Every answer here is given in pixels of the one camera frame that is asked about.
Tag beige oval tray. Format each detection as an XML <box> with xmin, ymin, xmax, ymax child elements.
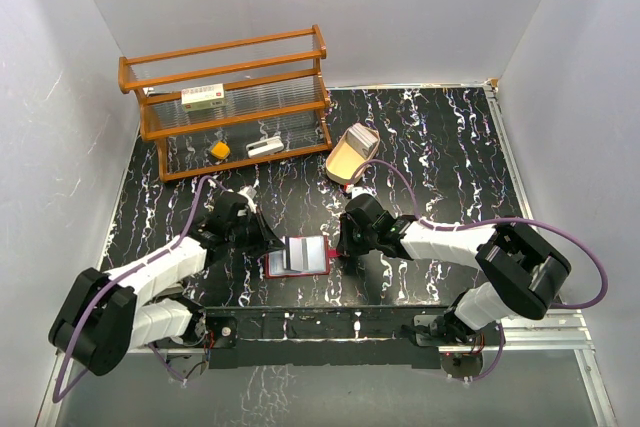
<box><xmin>325</xmin><ymin>123</ymin><xmax>381</xmax><ymax>186</ymax></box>

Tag stack of credit cards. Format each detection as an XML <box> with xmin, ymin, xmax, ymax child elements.
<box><xmin>347</xmin><ymin>124</ymin><xmax>377</xmax><ymax>157</ymax></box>

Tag white stapler-like object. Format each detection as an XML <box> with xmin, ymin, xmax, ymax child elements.
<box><xmin>246</xmin><ymin>136</ymin><xmax>284</xmax><ymax>158</ymax></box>

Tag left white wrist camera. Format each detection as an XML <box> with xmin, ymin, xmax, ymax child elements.
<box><xmin>238</xmin><ymin>186</ymin><xmax>257</xmax><ymax>213</ymax></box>

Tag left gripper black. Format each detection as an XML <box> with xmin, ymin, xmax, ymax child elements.
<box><xmin>227</xmin><ymin>207</ymin><xmax>285</xmax><ymax>257</ymax></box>

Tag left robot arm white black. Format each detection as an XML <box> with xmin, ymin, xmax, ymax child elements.
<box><xmin>48</xmin><ymin>186</ymin><xmax>284</xmax><ymax>376</ymax></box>

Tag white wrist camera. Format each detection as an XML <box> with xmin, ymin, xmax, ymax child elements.
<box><xmin>346</xmin><ymin>185</ymin><xmax>372</xmax><ymax>200</ymax></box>
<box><xmin>238</xmin><ymin>186</ymin><xmax>257</xmax><ymax>213</ymax></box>

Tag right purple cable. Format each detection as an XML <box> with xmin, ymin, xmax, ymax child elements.
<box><xmin>349</xmin><ymin>159</ymin><xmax>610</xmax><ymax>309</ymax></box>

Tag yellow square object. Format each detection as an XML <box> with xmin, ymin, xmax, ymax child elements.
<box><xmin>209</xmin><ymin>141</ymin><xmax>231</xmax><ymax>161</ymax></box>

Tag white red box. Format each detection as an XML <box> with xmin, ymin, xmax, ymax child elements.
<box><xmin>181</xmin><ymin>83</ymin><xmax>227</xmax><ymax>112</ymax></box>

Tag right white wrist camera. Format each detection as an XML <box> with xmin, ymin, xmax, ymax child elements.
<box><xmin>346</xmin><ymin>185</ymin><xmax>372</xmax><ymax>200</ymax></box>

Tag aluminium frame rail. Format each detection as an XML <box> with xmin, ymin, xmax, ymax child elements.
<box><xmin>484</xmin><ymin>77</ymin><xmax>617</xmax><ymax>427</ymax></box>

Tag wooden shelf rack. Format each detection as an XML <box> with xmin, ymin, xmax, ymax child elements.
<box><xmin>117</xmin><ymin>25</ymin><xmax>333</xmax><ymax>182</ymax></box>

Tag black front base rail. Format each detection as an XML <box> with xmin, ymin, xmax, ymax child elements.
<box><xmin>205</xmin><ymin>305</ymin><xmax>444</xmax><ymax>369</ymax></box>

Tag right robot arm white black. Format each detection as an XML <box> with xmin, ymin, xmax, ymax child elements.
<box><xmin>337</xmin><ymin>194</ymin><xmax>571</xmax><ymax>344</ymax></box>

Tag red leather card holder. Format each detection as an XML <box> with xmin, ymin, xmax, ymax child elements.
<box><xmin>266</xmin><ymin>235</ymin><xmax>331</xmax><ymax>279</ymax></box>

